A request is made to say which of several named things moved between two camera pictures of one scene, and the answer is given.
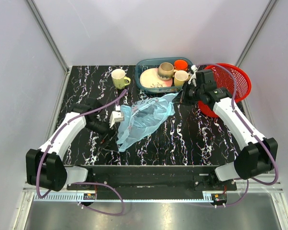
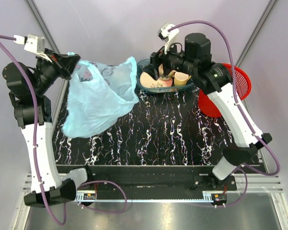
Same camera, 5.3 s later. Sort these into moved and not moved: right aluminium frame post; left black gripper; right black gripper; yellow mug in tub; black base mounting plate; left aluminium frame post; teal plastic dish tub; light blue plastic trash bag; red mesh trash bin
Moved: light blue plastic trash bag; right black gripper; left black gripper
Not moved: yellow mug in tub; right aluminium frame post; red mesh trash bin; left aluminium frame post; black base mounting plate; teal plastic dish tub
